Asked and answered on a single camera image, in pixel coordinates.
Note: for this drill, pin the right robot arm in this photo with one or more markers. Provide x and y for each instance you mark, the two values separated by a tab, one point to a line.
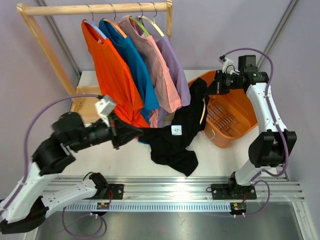
269	152

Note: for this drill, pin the cream hanger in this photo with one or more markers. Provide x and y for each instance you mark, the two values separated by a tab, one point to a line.
155	22

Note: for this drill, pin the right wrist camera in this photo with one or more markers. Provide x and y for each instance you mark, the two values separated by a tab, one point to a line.
228	66

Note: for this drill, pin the light blue hanger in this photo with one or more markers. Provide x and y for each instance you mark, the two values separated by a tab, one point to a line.
92	23

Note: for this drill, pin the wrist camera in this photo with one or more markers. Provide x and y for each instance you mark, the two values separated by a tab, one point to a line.
228	66
104	106

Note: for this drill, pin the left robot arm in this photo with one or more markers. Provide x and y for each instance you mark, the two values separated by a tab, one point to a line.
30	208

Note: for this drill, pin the purple t shirt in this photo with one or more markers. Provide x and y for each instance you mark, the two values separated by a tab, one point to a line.
176	72

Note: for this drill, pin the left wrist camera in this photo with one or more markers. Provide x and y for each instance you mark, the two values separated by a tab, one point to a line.
104	106

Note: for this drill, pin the orange plastic basket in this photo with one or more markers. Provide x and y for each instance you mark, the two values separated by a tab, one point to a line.
229	118

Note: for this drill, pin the orange tan hanger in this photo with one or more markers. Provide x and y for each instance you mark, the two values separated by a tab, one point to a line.
114	23

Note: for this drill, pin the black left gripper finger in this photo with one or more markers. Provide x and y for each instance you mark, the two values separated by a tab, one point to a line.
127	126
126	137

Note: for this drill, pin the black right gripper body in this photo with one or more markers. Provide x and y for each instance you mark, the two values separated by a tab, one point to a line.
223	81

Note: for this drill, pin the yellow hanger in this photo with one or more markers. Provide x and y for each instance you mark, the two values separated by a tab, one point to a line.
201	120

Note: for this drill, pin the pink t shirt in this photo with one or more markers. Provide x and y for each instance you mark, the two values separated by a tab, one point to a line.
165	90

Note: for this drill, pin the aluminium frame rail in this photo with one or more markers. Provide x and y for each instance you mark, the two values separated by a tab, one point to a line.
179	208

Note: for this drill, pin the green hanger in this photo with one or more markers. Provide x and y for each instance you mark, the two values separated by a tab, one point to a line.
140	22

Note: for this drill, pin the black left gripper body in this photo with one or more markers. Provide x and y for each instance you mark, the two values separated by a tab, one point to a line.
114	130

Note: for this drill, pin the black t shirt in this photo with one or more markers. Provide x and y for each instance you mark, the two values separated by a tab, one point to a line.
169	144

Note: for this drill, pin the wooden clothes rack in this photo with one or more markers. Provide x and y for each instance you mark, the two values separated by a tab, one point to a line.
28	14

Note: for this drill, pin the blue t shirt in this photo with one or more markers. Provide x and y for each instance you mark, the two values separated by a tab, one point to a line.
136	65

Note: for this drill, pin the orange t shirt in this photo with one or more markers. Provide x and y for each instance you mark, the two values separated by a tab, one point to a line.
114	77

